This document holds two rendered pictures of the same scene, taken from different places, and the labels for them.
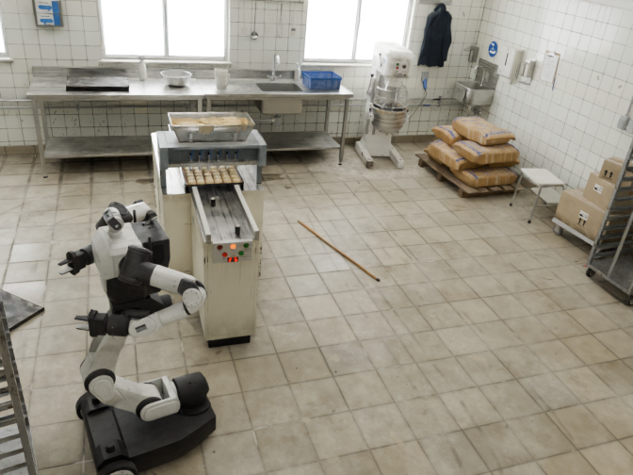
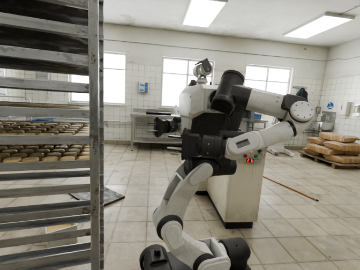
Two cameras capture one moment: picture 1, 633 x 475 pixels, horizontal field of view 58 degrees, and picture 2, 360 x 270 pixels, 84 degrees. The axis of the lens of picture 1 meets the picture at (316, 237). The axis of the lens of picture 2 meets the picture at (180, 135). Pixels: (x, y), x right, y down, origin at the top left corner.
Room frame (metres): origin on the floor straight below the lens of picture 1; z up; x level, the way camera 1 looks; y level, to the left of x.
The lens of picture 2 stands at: (1.06, 0.72, 1.20)
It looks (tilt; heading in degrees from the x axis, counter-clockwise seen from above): 9 degrees down; 13
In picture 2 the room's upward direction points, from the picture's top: 3 degrees clockwise
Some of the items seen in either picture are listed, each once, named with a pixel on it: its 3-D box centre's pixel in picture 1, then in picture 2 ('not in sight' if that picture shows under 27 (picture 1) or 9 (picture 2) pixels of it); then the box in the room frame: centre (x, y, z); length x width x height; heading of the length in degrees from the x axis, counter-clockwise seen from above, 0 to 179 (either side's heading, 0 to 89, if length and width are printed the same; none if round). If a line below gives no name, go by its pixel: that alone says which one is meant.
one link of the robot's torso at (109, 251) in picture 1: (131, 259); (209, 112); (2.15, 0.82, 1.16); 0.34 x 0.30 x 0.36; 32
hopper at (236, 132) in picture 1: (211, 128); not in sight; (3.77, 0.80, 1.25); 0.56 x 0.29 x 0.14; 110
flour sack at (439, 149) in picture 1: (456, 154); (323, 149); (6.42, -1.55, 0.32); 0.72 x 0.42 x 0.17; 25
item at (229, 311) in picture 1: (222, 264); (231, 174); (3.30, 0.63, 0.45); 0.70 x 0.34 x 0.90; 20
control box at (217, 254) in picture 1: (232, 251); (249, 154); (2.96, 0.50, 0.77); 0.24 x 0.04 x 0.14; 110
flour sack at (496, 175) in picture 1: (484, 173); (343, 158); (6.22, -1.88, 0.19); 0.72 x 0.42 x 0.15; 115
